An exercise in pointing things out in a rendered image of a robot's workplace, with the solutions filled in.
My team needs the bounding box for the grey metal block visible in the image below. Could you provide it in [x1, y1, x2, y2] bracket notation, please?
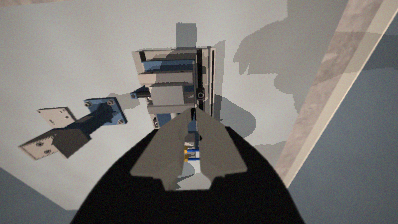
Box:
[149, 84, 186, 106]

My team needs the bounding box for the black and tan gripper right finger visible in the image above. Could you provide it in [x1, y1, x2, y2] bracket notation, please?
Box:
[194, 107, 305, 224]

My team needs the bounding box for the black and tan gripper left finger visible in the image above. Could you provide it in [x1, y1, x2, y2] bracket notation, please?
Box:
[70, 107, 194, 224]

